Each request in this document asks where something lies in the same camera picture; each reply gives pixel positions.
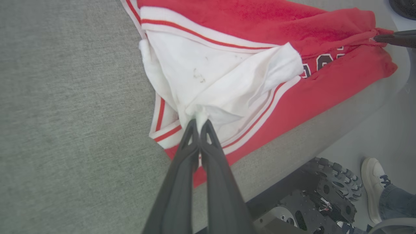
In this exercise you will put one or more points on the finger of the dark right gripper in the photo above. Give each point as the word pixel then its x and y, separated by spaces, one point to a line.
pixel 408 32
pixel 399 40

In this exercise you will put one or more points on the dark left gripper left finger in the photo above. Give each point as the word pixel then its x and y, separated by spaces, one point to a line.
pixel 175 195

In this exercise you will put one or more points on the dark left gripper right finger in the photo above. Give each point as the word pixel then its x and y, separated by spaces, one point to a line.
pixel 224 195

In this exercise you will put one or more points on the red and white jersey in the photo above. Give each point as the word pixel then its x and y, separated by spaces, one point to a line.
pixel 260 19

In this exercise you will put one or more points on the black robot base chassis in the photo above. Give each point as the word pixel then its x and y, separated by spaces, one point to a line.
pixel 292 208

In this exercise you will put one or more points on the black round object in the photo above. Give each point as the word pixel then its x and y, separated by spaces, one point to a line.
pixel 404 8

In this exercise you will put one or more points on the black mecanum wheel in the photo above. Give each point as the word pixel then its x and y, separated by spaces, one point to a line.
pixel 338 180

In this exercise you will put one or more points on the grey fabric sofa cushion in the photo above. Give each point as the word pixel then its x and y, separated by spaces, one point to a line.
pixel 65 113

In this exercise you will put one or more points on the white sneaker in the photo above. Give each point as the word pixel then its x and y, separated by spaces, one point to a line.
pixel 372 185

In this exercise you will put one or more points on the blue jeans leg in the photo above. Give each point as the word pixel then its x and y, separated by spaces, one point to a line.
pixel 398 201

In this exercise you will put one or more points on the grey curved tube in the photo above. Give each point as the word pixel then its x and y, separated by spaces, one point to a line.
pixel 393 223

